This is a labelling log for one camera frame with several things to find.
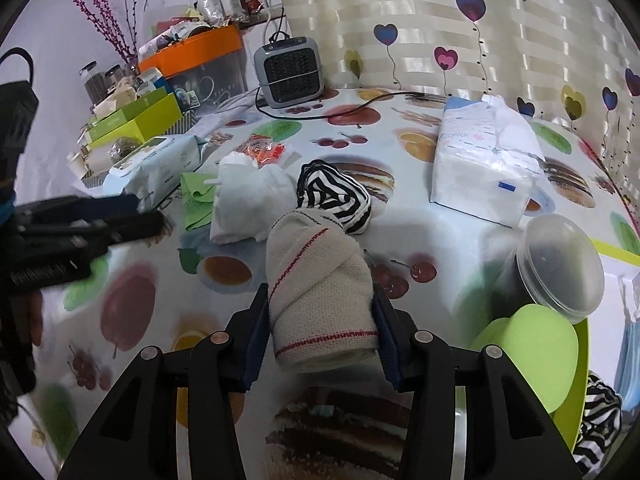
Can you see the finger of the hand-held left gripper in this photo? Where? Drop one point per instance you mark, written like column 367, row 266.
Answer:
column 130, row 227
column 115, row 204

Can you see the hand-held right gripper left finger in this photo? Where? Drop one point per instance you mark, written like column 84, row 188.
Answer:
column 255, row 345

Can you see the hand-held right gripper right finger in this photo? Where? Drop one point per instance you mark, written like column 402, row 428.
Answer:
column 387, row 340

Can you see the bright green cloth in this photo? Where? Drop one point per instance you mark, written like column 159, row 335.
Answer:
column 197, row 205

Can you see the beige towel red stitching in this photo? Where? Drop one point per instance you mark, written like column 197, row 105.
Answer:
column 320, row 300

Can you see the black white striped cloth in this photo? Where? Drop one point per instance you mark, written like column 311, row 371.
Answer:
column 330, row 195
column 597, row 425

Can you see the yellow-green storage bin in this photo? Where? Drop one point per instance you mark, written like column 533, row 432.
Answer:
column 582, row 375

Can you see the blue face mask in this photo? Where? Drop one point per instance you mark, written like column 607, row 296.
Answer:
column 627, row 360

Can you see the light blue wet wipes pack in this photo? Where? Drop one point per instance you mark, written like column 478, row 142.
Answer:
column 160, row 160

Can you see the green cardboard box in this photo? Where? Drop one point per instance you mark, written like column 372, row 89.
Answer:
column 150, row 119
column 140, row 101

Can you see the glass jar black lid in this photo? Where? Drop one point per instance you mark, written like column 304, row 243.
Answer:
column 92, row 82
column 114, row 77

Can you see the clear jar green lid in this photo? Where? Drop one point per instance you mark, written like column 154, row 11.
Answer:
column 530, row 355

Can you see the orange snack packet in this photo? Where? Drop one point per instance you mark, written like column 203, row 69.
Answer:
column 265, row 152

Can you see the purple decorative branches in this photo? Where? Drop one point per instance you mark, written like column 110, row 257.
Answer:
column 107, row 35

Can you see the pile of assorted packets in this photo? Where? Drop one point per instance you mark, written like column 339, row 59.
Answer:
column 170, row 35

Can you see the orange lidded storage box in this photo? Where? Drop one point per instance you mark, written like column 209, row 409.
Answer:
column 200, row 45

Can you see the fruit print tablecloth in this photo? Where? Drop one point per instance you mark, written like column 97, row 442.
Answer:
column 325, row 170

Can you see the clear plastic lidded container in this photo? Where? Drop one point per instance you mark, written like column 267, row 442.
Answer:
column 560, row 265

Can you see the white tissue pack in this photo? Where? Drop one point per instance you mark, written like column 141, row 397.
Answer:
column 480, row 175

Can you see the grey desktop heater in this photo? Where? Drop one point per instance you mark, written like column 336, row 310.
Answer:
column 290, row 70

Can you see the clear plastic bag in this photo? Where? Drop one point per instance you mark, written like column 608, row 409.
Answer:
column 212, row 0

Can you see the heart print striped curtain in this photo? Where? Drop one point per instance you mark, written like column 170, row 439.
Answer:
column 425, row 10

